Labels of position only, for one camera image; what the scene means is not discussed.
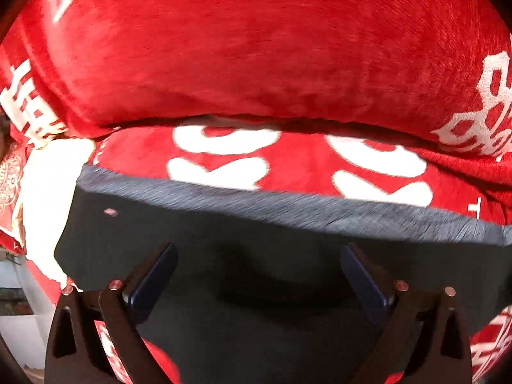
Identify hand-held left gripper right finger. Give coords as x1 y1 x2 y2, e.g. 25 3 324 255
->
340 242 475 384

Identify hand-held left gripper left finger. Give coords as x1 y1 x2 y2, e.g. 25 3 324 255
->
44 242 179 384

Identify red wedding blanket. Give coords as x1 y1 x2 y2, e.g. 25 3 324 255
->
0 0 512 161

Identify white cloth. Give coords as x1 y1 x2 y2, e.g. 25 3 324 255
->
20 138 97 289

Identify black pants with grey waistband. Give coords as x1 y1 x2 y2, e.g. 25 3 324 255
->
54 164 512 384

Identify red gold patterned cushion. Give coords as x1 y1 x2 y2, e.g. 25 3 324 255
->
0 144 27 254

